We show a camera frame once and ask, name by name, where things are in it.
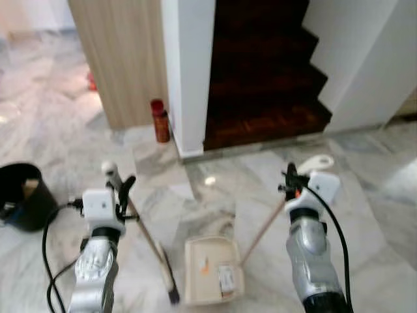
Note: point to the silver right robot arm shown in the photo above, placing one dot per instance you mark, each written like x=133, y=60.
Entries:
x=309, y=248

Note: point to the light wooden door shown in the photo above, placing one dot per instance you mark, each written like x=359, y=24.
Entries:
x=120, y=59

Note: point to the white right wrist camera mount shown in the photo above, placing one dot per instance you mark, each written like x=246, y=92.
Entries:
x=324, y=186

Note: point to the dark wooden staircase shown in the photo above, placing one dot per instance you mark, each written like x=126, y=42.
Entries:
x=260, y=85

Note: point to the red object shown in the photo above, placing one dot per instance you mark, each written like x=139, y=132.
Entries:
x=92, y=81

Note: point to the black waste bin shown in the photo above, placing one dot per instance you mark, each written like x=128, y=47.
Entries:
x=26, y=205

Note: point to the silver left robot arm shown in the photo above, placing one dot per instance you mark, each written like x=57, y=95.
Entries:
x=94, y=267

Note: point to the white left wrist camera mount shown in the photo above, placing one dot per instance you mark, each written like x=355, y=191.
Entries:
x=102, y=207

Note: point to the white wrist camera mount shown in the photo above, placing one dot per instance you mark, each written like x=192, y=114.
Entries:
x=324, y=186
x=102, y=207

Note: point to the red capped bottle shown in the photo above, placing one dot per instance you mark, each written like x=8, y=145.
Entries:
x=160, y=124

